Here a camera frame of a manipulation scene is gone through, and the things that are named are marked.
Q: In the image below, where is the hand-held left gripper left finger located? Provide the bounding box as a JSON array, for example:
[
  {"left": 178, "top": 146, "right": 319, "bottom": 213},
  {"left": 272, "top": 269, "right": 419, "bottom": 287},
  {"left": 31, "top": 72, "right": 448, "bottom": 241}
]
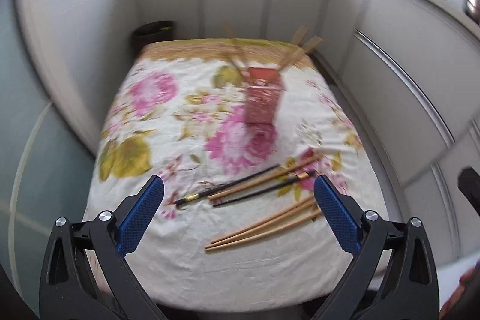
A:
[{"left": 38, "top": 175, "right": 166, "bottom": 320}]

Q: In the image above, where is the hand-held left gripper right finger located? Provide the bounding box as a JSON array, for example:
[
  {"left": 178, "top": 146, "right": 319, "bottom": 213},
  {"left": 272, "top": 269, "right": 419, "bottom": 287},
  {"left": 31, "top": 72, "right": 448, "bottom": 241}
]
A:
[{"left": 313, "top": 175, "right": 441, "bottom": 320}]

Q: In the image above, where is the black chopstick with gold band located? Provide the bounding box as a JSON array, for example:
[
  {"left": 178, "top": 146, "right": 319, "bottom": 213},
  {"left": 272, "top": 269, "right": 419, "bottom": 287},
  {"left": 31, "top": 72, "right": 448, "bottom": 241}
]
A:
[
  {"left": 213, "top": 170, "right": 319, "bottom": 208},
  {"left": 174, "top": 164, "right": 281, "bottom": 206}
]

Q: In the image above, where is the pink perforated utensil holder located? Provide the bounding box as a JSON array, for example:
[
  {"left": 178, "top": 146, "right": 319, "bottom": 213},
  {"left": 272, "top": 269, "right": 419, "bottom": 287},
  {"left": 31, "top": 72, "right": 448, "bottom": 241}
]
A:
[{"left": 242, "top": 66, "right": 284, "bottom": 125}]

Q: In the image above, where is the person's right hand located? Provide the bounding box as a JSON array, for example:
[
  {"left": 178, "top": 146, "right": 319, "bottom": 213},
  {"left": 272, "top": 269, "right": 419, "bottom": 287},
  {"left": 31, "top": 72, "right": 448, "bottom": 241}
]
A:
[{"left": 439, "top": 262, "right": 480, "bottom": 318}]

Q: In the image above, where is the floral printed cloth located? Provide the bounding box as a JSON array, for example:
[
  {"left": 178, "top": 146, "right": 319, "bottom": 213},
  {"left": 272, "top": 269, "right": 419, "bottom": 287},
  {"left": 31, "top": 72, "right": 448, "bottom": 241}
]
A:
[{"left": 82, "top": 38, "right": 392, "bottom": 302}]

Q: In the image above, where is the frosted glass door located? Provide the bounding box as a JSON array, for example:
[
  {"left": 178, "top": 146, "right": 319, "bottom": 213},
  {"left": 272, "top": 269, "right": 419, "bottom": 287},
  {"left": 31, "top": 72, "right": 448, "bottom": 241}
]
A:
[{"left": 0, "top": 0, "right": 98, "bottom": 306}]

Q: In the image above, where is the dark trash bin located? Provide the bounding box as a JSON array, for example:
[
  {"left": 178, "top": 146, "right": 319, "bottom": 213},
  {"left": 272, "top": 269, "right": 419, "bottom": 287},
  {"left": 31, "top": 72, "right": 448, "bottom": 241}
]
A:
[{"left": 133, "top": 21, "right": 175, "bottom": 51}]

